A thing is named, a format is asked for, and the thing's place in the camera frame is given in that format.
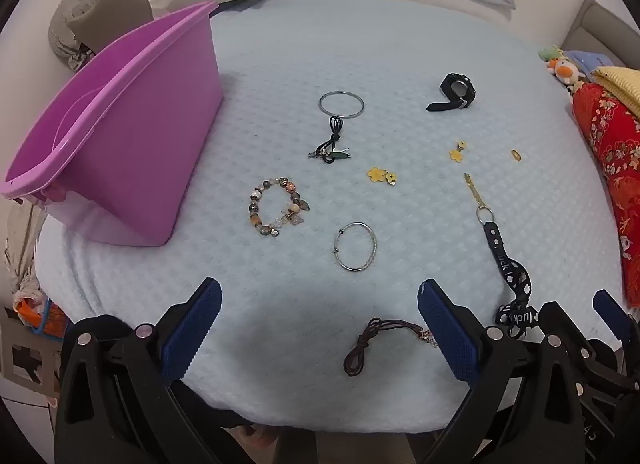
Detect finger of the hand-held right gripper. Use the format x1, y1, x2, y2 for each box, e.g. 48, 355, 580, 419
537, 300, 577, 334
592, 289, 637, 347

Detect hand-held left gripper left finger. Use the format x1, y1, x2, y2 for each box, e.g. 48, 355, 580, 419
54, 277, 223, 464

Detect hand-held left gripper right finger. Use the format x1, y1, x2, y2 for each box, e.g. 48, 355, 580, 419
417, 278, 586, 464

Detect black printed lanyard keychain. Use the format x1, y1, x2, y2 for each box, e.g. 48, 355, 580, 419
462, 172, 541, 340

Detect brown cord bracelet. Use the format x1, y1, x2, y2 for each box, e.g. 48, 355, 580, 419
343, 317, 441, 377

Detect thin silver bangle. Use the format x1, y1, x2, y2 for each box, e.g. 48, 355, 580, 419
333, 222, 379, 273

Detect beaded charm bracelet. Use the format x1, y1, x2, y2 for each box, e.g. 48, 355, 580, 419
247, 175, 311, 238

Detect purple plastic basin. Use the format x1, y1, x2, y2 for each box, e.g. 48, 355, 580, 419
0, 0, 224, 247

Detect silver ring with black cord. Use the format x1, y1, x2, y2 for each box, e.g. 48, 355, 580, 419
307, 90, 366, 163

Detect orange basket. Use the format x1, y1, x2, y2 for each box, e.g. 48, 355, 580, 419
15, 296, 68, 335

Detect red floral quilt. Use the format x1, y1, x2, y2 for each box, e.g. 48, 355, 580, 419
572, 83, 640, 310

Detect grey furniture panel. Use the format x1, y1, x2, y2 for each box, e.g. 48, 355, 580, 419
0, 309, 63, 390

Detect beige cloth pile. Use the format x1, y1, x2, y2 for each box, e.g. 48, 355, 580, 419
5, 199, 51, 305

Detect yellow knitted blanket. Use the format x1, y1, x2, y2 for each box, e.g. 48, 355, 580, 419
591, 66, 640, 117

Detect small stuffed toys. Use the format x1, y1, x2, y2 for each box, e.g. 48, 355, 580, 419
539, 45, 588, 95

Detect black wristwatch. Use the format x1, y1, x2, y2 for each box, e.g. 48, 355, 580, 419
426, 72, 477, 113

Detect grey padded headboard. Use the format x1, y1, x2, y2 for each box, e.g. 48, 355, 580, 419
562, 0, 640, 67

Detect grey garment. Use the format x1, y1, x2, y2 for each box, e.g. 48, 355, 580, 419
48, 0, 106, 70

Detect grey chair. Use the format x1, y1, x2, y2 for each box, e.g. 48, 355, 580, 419
67, 0, 153, 52

